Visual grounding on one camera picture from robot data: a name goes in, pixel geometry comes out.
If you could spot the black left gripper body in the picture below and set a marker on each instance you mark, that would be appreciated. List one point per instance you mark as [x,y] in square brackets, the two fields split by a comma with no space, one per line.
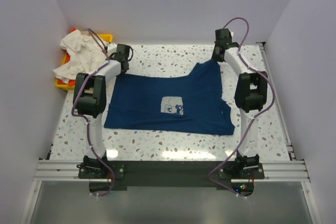
[124,66]

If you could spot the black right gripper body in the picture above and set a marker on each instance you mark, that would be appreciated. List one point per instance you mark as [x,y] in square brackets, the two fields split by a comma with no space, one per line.
[217,54]

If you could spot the blue printed t-shirt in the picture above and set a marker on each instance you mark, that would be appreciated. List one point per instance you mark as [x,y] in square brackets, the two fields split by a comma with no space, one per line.
[191,103]

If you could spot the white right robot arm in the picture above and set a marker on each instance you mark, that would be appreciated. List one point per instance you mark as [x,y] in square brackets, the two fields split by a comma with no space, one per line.
[250,97]

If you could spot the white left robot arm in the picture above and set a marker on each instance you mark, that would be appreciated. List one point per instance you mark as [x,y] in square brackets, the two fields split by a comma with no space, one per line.
[89,103]

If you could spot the yellow plastic bin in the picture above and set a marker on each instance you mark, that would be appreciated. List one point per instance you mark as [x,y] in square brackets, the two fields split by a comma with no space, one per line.
[105,37]

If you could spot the white crumpled t-shirt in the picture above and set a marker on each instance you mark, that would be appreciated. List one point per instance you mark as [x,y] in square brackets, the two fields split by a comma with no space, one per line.
[89,52]

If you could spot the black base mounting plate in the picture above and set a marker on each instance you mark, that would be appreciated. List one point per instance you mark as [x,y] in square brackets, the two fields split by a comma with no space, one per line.
[121,175]

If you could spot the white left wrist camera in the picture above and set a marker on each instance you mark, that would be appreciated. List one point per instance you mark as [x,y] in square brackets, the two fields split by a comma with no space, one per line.
[111,49]

